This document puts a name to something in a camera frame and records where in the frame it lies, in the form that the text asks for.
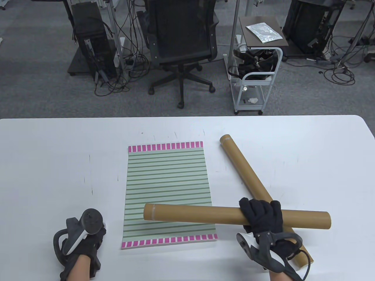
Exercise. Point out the person's right forearm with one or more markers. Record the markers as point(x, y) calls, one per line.
point(278, 277)

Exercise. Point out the black equipment cabinet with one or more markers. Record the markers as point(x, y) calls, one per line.
point(304, 26)

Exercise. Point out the white metal utility cart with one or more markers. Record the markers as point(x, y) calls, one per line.
point(257, 82)

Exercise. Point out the crumpled white paper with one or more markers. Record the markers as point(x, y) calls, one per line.
point(253, 101)

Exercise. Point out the person's left hand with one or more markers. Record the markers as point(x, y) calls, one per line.
point(92, 243)

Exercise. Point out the silver foil bag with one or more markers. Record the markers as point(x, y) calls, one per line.
point(263, 32)

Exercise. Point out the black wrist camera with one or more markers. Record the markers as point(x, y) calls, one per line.
point(96, 266)

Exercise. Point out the black mesh office chair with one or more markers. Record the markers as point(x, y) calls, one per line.
point(181, 29)

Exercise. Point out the black computer tower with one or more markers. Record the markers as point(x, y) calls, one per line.
point(90, 26)

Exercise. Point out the aluminium frame post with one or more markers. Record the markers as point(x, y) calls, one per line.
point(112, 23)

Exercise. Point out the brown cardboard mailing tube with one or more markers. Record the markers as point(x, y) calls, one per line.
point(240, 166)
point(190, 215)

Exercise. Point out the person's right hand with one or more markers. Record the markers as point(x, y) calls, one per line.
point(263, 216)

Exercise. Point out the green striped mouse pad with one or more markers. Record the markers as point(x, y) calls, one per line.
point(167, 175)

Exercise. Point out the person's left forearm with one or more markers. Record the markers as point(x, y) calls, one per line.
point(78, 269)

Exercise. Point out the grey hand tracking controller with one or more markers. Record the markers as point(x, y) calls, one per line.
point(90, 219)
point(260, 254)

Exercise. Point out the grey metal pole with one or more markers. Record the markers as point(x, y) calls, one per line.
point(234, 23)

